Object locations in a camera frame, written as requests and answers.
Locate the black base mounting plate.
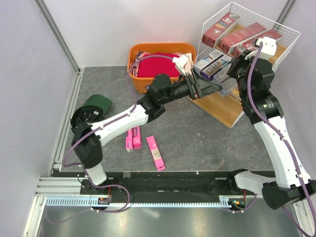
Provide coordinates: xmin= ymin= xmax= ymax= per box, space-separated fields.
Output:
xmin=79 ymin=171 xmax=259 ymax=198

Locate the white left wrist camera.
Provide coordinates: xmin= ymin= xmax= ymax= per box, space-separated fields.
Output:
xmin=172 ymin=55 xmax=191 ymax=76

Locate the dark red toothpaste box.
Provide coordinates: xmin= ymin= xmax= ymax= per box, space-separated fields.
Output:
xmin=219 ymin=23 xmax=268 ymax=54

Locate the cream patterned cloth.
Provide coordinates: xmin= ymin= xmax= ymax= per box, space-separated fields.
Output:
xmin=178 ymin=53 xmax=194 ymax=75

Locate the red folded cloth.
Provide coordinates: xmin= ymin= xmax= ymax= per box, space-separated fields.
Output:
xmin=133 ymin=52 xmax=179 ymax=78

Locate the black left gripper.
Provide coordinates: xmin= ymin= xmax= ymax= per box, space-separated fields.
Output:
xmin=160 ymin=68 xmax=222 ymax=105

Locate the silver toothpaste box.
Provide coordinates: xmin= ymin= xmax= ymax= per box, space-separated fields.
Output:
xmin=213 ymin=71 xmax=230 ymax=84
xmin=219 ymin=78 xmax=237 ymax=97

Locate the green black cap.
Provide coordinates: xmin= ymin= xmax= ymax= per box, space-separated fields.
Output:
xmin=70 ymin=94 xmax=112 ymax=133

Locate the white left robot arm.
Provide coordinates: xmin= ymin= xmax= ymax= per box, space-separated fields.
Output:
xmin=72 ymin=71 xmax=222 ymax=194

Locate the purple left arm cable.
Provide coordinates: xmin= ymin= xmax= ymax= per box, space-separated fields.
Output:
xmin=44 ymin=54 xmax=178 ymax=224

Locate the blue slotted cable duct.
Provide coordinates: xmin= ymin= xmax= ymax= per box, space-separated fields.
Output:
xmin=46 ymin=197 xmax=240 ymax=208

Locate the orange plastic basket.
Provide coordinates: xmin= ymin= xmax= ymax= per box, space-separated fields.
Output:
xmin=127 ymin=42 xmax=196 ymax=93

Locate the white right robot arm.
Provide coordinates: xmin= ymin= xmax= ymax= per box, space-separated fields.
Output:
xmin=226 ymin=50 xmax=316 ymax=210

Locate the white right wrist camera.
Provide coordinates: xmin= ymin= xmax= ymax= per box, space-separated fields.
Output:
xmin=245 ymin=37 xmax=277 ymax=60

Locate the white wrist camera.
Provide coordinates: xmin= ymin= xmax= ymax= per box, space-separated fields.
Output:
xmin=172 ymin=55 xmax=191 ymax=76
xmin=245 ymin=37 xmax=277 ymax=60

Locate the aluminium frame rail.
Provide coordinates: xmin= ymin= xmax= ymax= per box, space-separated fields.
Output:
xmin=34 ymin=0 xmax=81 ymax=74

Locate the pink toothpaste box angled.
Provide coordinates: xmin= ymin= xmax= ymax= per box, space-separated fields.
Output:
xmin=146 ymin=136 xmax=165 ymax=171

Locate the pink toothpaste box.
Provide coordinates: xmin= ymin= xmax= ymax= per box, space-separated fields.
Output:
xmin=125 ymin=129 xmax=133 ymax=152
xmin=132 ymin=126 xmax=142 ymax=150

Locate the red 3D toothpaste box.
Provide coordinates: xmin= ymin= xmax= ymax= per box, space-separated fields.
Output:
xmin=201 ymin=12 xmax=240 ymax=48
xmin=232 ymin=29 xmax=282 ymax=57

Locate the white wire wooden shelf rack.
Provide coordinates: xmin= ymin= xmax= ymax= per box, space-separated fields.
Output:
xmin=192 ymin=2 xmax=301 ymax=128

